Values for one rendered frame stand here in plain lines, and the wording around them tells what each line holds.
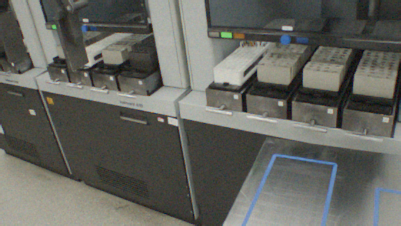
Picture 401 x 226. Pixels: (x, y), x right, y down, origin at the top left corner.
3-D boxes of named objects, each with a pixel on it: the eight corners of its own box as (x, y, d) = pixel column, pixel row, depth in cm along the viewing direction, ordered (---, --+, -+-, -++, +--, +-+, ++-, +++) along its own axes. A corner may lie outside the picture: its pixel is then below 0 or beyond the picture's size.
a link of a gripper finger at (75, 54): (71, 10, 44) (75, 10, 44) (85, 61, 48) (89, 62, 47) (52, 17, 42) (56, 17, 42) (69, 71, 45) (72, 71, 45)
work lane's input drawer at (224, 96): (273, 41, 177) (273, 24, 173) (301, 43, 170) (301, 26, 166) (200, 112, 125) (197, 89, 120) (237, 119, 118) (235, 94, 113)
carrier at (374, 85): (394, 96, 102) (397, 77, 99) (393, 99, 100) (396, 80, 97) (353, 90, 108) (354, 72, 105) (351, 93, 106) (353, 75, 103)
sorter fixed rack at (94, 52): (119, 43, 182) (116, 32, 179) (134, 45, 177) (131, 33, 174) (76, 67, 161) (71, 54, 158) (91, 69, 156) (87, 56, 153)
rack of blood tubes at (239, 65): (248, 54, 148) (247, 40, 145) (271, 56, 143) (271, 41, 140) (214, 85, 126) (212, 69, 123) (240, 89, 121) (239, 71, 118)
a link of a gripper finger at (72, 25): (66, -2, 42) (84, -2, 41) (78, 38, 45) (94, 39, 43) (57, 1, 41) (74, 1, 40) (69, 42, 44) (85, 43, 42)
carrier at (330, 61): (346, 76, 116) (347, 59, 113) (344, 79, 114) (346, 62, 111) (311, 73, 122) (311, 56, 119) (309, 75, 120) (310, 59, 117)
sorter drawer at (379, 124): (371, 49, 155) (374, 30, 150) (406, 52, 148) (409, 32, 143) (337, 137, 102) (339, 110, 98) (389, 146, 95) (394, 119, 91)
